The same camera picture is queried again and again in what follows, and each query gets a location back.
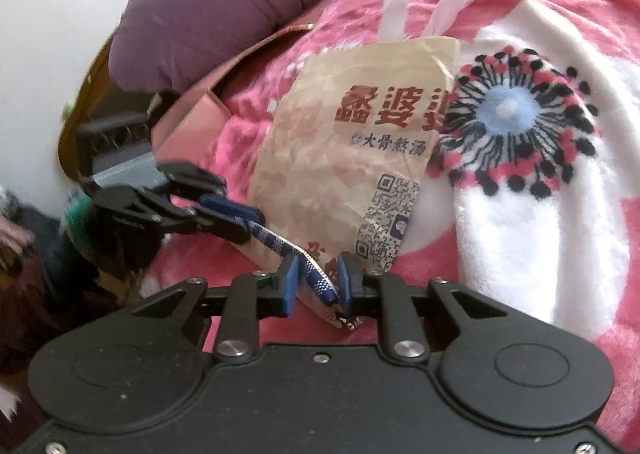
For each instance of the brown wooden headboard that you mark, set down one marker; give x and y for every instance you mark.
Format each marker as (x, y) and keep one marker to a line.
(82, 98)

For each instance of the pink cardboard box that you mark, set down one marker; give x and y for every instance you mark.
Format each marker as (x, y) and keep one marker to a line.
(185, 126)

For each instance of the purple pillow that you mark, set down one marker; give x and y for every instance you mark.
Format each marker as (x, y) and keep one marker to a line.
(210, 8)

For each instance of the pink printed blanket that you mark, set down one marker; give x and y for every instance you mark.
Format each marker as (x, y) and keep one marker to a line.
(525, 244)

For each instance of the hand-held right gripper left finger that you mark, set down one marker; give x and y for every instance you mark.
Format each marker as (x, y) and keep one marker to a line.
(290, 286)

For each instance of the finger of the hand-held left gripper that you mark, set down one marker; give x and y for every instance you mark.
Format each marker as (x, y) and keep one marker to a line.
(192, 177)
(225, 210)

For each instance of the beige printed shopping bag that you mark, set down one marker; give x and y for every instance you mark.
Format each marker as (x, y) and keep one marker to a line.
(330, 143)

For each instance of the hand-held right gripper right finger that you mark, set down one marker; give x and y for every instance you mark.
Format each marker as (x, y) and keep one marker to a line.
(346, 286)

